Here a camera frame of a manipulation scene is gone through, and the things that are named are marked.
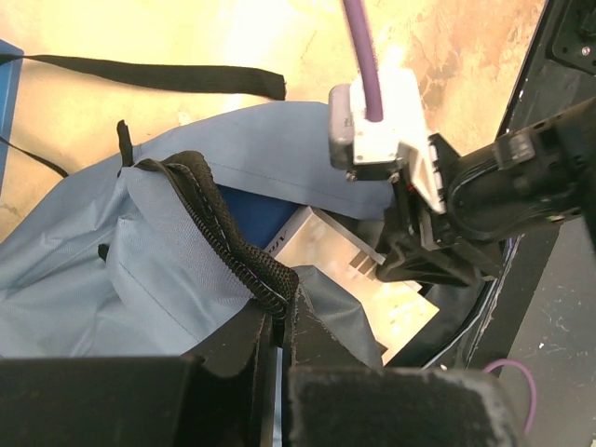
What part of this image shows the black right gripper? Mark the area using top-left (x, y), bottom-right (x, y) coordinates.
top-left (375, 133), bottom-right (504, 287)

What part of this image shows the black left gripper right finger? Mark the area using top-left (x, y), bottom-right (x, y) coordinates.
top-left (281, 289), bottom-right (526, 446)

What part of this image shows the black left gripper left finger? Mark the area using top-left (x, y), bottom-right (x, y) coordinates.
top-left (1, 302), bottom-right (276, 446)

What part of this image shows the white coffee cover book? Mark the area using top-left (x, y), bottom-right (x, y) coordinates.
top-left (266, 207), bottom-right (439, 367)

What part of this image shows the blue zip pencil case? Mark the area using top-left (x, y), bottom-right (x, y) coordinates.
top-left (218, 185), bottom-right (302, 252)

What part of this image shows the blue fabric backpack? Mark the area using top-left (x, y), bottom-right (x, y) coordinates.
top-left (0, 54), bottom-right (448, 447)

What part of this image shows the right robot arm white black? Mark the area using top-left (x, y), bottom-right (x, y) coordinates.
top-left (378, 1), bottom-right (595, 446)

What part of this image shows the blue shelf unit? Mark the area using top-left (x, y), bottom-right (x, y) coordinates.
top-left (0, 60), bottom-right (22, 181)

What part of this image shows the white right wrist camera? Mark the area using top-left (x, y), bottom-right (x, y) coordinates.
top-left (328, 67), bottom-right (446, 214)

